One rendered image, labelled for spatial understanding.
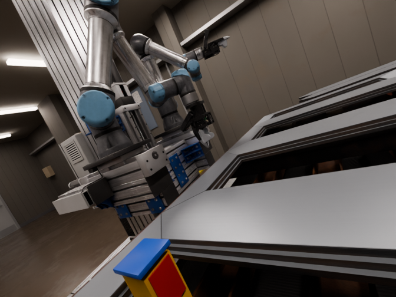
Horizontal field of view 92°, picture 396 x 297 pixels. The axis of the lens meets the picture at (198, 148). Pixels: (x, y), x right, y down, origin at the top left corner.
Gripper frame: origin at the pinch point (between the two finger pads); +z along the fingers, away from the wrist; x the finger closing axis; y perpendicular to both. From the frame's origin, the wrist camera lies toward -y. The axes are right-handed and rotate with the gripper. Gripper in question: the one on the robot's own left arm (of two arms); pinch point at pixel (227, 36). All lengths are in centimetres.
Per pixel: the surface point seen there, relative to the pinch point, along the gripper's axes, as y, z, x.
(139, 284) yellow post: 43, -52, 126
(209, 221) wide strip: 46, -43, 115
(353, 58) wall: 74, 202, -158
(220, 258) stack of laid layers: 47, -42, 123
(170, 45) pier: -72, -42, -265
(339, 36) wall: 37, 195, -167
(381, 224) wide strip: 44, -23, 128
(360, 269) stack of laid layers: 46, -28, 131
